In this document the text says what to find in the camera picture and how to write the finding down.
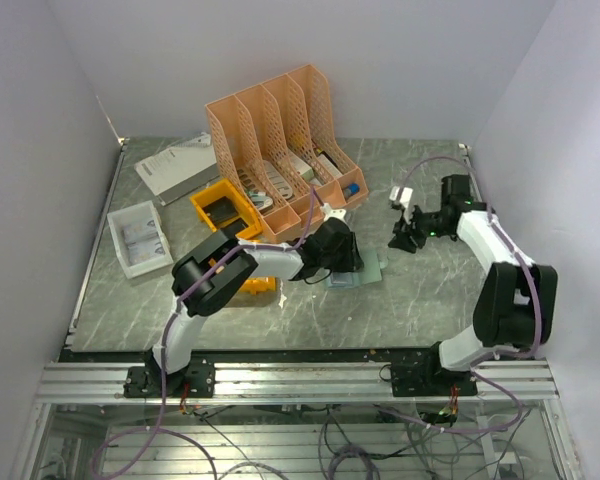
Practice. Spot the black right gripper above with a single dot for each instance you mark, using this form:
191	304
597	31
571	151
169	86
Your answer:
402	236

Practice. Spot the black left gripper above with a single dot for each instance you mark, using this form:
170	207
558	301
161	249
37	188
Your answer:
353	260

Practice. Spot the yellow bin with cards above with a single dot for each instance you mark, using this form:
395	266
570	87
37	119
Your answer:
257	285

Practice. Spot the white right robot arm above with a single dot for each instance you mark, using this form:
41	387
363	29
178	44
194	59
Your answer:
514	311

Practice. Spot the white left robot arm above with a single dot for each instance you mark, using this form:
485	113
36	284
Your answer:
209	276

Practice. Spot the white bin with cards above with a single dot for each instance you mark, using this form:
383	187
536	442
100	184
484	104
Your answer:
140	243

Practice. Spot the blue capped bottle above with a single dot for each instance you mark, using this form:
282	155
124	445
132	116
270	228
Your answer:
351	190

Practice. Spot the white stapler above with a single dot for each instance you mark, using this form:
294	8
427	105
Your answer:
261	201

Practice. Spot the yellow bin with black items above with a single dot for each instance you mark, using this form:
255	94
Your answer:
222	205

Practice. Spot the peach plastic file organizer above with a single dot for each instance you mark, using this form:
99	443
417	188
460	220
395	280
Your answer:
279	135

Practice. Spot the white paper booklet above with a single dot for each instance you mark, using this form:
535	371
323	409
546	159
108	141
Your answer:
179	169

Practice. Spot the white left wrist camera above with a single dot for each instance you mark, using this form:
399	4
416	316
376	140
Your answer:
333	213

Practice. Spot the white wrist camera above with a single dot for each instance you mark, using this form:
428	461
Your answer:
333	213
400	197

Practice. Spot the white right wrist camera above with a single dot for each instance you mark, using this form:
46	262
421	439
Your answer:
400	197

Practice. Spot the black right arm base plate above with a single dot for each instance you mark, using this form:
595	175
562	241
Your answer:
417	381

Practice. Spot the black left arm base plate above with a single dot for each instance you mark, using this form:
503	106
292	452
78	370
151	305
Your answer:
195	381

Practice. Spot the aluminium frame rail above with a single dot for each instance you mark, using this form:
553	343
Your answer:
295	383

